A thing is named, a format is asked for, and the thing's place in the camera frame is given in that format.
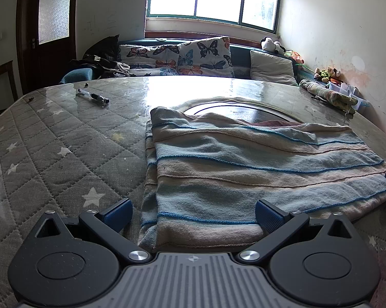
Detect black jacket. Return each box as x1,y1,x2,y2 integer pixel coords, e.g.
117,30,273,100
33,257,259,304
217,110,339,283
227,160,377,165
83,35,131,78

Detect panda plush toy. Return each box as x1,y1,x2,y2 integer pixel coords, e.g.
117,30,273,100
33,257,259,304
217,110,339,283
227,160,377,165
260,37,287,56

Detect striped towel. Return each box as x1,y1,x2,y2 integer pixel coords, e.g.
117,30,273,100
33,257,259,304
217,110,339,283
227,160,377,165
139,106,386,255

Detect round dark wooden turntable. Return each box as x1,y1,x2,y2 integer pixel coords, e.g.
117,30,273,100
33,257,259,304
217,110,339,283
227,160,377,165
176,98,302,126

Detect grey star quilted table cover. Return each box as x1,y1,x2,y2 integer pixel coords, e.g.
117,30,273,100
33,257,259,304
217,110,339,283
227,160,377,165
0,75,386,308

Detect grey pillow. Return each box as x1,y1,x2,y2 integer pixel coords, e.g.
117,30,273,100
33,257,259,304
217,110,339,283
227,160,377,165
249,50,299,87

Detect square butterfly print pillow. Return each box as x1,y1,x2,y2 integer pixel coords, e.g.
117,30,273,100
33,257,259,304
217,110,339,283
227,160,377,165
177,36,236,78

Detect frosted glass wooden door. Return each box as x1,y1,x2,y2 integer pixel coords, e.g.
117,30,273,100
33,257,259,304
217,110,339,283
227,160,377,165
16,0,80,94

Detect teal sofa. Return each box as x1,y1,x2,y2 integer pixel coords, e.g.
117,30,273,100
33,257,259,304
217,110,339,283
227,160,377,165
59,37,310,86

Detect black and clear pen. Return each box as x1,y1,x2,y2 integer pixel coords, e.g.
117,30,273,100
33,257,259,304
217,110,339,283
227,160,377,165
77,88,110,105

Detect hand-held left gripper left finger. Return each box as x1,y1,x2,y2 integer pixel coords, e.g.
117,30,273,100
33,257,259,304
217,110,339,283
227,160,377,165
35,198,149,265

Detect long butterfly print pillow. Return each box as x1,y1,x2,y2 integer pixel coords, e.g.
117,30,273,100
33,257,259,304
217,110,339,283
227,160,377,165
118,43,181,70

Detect rolled floral cloth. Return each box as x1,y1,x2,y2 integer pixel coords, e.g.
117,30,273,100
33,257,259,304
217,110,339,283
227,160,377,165
298,79,356,115

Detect wooden chair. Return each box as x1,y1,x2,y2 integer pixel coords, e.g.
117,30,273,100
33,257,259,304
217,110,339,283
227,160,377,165
0,60,19,113

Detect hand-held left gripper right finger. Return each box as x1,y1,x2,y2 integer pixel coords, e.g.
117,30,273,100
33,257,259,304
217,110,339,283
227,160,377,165
236,199,354,265

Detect brown plush toys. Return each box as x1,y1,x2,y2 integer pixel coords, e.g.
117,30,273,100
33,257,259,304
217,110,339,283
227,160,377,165
314,67,342,84

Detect clear plastic container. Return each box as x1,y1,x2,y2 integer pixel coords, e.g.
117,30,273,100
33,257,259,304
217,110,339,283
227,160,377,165
327,81,371,113

